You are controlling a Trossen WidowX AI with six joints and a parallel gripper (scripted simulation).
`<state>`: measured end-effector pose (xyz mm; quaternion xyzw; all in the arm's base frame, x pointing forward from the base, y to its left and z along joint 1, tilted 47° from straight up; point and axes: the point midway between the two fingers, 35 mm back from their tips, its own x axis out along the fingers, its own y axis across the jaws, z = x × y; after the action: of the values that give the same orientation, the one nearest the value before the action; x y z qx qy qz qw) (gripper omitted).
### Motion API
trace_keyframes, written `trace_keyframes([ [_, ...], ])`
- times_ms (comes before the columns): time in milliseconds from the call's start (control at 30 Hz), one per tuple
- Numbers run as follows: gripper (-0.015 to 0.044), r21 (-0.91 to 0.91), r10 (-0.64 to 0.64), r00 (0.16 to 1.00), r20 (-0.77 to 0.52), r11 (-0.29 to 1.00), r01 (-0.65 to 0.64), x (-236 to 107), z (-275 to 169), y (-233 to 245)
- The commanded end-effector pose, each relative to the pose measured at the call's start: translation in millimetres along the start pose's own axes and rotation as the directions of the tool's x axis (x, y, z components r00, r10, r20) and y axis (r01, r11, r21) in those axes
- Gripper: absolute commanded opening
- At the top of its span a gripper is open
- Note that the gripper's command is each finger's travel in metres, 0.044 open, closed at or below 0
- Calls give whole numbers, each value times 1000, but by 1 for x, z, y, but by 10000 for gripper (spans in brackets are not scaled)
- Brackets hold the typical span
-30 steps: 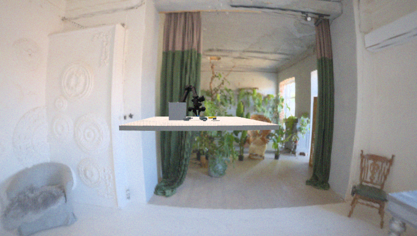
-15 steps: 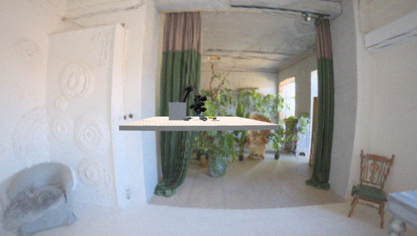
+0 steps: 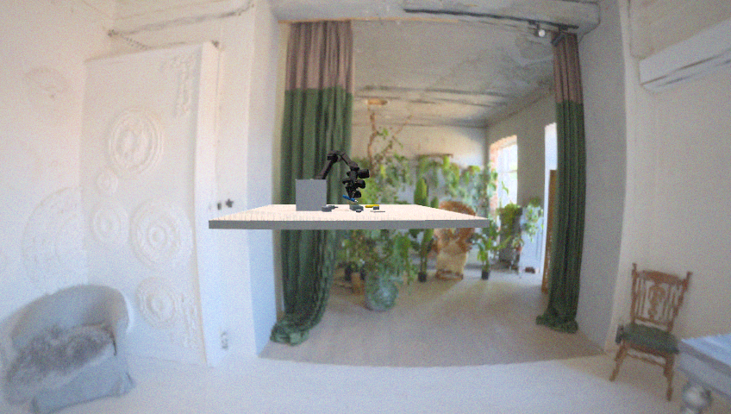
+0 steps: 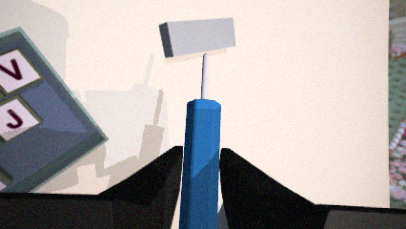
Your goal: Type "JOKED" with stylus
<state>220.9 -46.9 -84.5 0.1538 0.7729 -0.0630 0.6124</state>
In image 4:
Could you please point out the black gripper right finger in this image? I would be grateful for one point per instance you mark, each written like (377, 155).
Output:
(254, 200)

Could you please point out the keyboard with white letter keys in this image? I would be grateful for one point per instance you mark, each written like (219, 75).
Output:
(44, 128)

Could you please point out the blue stylus with white tip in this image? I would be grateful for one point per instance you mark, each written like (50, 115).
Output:
(200, 175)

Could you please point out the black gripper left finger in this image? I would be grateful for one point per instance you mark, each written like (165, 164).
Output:
(145, 200)

